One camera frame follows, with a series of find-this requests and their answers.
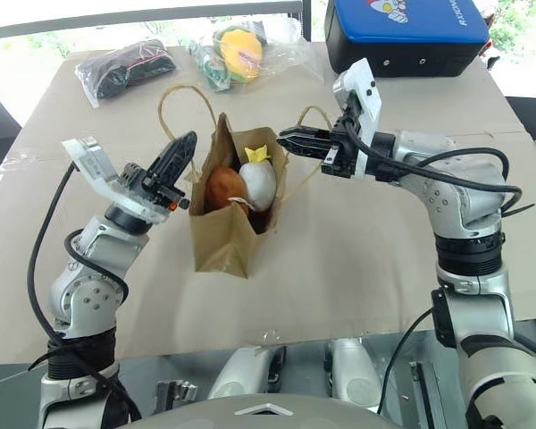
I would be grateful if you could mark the white plush toy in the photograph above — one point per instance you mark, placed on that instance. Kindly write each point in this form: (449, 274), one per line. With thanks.
(259, 183)

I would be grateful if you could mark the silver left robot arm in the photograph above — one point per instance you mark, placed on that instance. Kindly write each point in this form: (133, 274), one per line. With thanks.
(94, 250)

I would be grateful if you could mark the orange plush toy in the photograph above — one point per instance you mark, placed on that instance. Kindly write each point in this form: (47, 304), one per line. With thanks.
(223, 187)

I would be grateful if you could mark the small metal clamp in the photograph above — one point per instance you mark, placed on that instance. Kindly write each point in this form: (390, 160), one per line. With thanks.
(174, 395)

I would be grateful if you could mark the blue and black case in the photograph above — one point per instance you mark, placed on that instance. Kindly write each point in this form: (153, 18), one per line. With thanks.
(402, 31)

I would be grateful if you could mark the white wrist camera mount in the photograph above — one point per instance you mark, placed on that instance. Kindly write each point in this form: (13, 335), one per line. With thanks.
(366, 89)
(94, 165)

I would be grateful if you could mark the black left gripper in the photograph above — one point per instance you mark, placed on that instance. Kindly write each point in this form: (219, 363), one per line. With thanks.
(161, 196)

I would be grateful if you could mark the dark window railing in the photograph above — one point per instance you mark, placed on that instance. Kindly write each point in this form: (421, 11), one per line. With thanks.
(116, 18)

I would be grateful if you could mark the grey robot torso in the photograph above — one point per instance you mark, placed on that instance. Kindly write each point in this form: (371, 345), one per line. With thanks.
(268, 415)

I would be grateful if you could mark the clear plastic bag with plush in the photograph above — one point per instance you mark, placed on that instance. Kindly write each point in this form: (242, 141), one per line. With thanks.
(286, 53)

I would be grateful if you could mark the yellow plush star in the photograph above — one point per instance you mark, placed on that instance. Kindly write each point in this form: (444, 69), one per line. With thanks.
(257, 154)

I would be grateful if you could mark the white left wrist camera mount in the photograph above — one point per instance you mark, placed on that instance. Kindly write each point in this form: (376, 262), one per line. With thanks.
(94, 165)

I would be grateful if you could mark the silver robot leg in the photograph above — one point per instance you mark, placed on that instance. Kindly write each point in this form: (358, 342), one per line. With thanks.
(353, 371)
(245, 371)

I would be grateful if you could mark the silver robot right leg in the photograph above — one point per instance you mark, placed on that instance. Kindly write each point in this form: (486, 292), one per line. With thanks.
(353, 371)

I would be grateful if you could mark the plastic bag with black items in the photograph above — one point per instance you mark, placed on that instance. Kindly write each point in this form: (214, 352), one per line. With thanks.
(125, 71)

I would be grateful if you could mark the yellow hamburger plush toy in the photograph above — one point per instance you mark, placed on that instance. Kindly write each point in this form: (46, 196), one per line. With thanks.
(241, 53)

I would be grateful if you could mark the brown paper bag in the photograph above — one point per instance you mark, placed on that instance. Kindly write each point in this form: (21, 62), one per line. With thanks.
(223, 246)

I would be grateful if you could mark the silver robot left leg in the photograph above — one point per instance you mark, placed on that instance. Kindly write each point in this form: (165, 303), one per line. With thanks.
(245, 371)

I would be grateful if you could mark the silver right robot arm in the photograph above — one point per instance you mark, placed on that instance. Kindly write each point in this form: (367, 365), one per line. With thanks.
(469, 196)

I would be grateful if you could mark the green plush toy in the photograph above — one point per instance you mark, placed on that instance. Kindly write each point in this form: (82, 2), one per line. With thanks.
(214, 73)

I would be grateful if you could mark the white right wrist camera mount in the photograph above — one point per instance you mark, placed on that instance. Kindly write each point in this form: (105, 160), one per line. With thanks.
(366, 89)

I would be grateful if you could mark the metal rail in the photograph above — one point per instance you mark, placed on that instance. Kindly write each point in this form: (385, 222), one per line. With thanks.
(429, 393)

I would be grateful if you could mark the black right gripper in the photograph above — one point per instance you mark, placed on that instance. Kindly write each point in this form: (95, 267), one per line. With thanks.
(341, 156)

